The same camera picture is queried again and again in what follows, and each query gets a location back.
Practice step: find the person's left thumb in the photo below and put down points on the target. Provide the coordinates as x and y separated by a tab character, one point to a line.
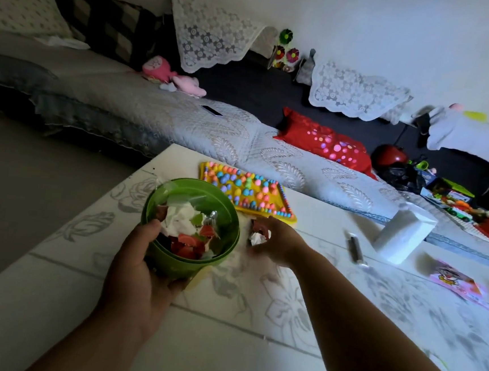
145	238

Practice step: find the red wrapper scraps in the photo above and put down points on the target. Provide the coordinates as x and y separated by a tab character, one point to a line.
188	246

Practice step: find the red paper flower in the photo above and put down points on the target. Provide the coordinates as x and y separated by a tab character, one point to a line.
292	55
279	52

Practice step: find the dark sofa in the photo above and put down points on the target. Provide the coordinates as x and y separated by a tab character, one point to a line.
253	85

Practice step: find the green paper flower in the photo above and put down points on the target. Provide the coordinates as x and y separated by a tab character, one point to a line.
286	36

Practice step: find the white folded towel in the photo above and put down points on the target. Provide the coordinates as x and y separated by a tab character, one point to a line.
471	134

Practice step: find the red dotted pillow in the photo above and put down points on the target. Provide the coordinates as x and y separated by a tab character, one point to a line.
325	141

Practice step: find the red round helmet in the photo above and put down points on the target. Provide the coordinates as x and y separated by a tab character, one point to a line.
389	155

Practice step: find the black silver lighter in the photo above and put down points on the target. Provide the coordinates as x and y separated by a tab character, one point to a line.
356	249

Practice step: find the pink printed packet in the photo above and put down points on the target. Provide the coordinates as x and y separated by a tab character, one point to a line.
456	280

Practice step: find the person's left hand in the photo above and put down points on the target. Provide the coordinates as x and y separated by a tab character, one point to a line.
130	275

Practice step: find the black phone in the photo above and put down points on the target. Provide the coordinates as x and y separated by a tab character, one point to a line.
211	110

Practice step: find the white crumpled tissue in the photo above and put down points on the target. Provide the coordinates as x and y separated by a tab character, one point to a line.
178	220

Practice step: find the black plastic bag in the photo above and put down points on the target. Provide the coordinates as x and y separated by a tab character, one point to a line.
401	177

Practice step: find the quilted grey sofa cover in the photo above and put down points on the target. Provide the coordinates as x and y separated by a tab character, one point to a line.
148	115

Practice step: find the pink plush toy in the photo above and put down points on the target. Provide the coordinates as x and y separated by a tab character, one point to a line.
164	71

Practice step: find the yellow mat with colourful pegs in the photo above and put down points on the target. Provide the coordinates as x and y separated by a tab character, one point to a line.
248	190

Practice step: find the person's right forearm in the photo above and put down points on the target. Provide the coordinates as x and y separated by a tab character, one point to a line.
363	339

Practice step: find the green plastic trash bin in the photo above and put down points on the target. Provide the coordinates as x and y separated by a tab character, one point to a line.
222	249

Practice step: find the person's right fingers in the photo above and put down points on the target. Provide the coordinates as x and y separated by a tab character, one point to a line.
266	228

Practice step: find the grey small bag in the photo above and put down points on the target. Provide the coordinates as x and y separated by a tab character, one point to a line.
306	69

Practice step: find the dark plaid cushion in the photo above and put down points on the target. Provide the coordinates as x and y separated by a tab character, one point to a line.
109	26

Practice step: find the white tissue pack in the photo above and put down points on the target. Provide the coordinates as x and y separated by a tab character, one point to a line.
404	233

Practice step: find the pile of colourful toys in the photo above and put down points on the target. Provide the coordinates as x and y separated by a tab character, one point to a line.
473	207

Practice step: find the person's left forearm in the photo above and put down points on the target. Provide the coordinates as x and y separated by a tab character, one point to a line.
89	349

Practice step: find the red white wrapper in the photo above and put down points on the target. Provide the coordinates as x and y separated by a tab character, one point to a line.
258	238

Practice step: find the person's right hand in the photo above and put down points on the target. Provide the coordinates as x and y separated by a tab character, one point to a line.
283	244

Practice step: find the white tissue sheet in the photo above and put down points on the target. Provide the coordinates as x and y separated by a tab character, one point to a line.
63	42

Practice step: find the white lace cloth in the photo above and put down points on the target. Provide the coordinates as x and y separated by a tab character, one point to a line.
207	30
351	92

